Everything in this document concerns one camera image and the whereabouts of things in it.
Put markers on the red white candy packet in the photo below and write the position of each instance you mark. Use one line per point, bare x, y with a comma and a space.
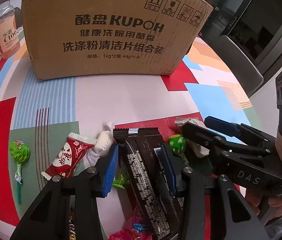
71, 153

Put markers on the light green candy packet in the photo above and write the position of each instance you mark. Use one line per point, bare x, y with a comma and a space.
121, 179

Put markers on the white candy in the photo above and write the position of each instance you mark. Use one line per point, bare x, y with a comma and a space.
102, 146

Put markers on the dark green snack packet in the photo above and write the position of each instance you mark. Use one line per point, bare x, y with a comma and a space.
201, 165

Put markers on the green lollipop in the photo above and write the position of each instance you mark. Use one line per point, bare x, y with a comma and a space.
178, 145
20, 152

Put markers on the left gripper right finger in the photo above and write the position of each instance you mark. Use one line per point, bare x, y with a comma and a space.
230, 215

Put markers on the red foil candy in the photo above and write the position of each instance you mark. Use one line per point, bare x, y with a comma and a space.
72, 233

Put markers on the glass door cabinet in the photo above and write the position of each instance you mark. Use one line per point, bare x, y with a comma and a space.
255, 26

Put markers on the right hand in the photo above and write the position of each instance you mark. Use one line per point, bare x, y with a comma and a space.
254, 200

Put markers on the grey chair right near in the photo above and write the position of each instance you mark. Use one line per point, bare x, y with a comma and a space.
237, 61

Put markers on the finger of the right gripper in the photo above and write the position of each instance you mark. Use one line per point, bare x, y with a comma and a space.
242, 132
221, 146

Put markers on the black cookie packet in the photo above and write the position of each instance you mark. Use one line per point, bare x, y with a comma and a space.
139, 149

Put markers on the brown cardboard box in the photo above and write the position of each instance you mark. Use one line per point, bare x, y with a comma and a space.
89, 37

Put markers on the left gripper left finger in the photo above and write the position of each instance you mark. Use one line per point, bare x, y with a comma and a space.
48, 215

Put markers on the pink drink bottle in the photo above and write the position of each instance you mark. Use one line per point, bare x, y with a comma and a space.
5, 10

